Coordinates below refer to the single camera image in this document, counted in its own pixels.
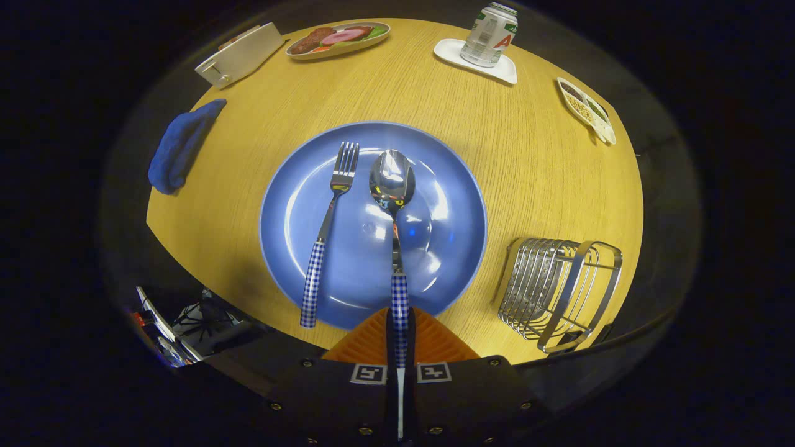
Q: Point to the brown sausage patty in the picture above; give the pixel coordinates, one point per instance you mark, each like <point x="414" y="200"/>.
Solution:
<point x="309" y="42"/>

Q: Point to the oval food plate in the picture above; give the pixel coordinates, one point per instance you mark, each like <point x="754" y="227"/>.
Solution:
<point x="348" y="49"/>

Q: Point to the blue folded cloth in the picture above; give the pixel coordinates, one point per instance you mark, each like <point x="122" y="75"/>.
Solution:
<point x="180" y="146"/>

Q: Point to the green lettuce leaf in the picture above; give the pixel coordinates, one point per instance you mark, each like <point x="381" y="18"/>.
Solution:
<point x="376" y="32"/>

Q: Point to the pink ham slice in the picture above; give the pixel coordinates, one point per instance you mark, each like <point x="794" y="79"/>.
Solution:
<point x="343" y="36"/>

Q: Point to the white toaster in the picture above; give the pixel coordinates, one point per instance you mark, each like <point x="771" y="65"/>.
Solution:
<point x="239" y="57"/>

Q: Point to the white divided snack dish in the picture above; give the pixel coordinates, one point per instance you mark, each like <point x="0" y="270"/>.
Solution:
<point x="587" y="112"/>

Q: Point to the white coaster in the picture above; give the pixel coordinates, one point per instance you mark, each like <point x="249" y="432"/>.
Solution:
<point x="450" y="51"/>

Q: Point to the laptop with lit screen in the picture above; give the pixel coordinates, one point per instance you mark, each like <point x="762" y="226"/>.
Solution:
<point x="155" y="347"/>

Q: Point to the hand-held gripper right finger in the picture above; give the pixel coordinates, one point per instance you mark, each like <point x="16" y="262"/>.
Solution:
<point x="466" y="403"/>

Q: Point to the blue round plate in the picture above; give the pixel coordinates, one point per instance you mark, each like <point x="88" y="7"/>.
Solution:
<point x="441" y="248"/>

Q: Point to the white bottle with green cap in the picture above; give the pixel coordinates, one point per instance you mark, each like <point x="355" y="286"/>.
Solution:
<point x="490" y="37"/>

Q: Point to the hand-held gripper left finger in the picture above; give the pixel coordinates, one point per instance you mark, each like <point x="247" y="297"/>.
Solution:
<point x="335" y="403"/>

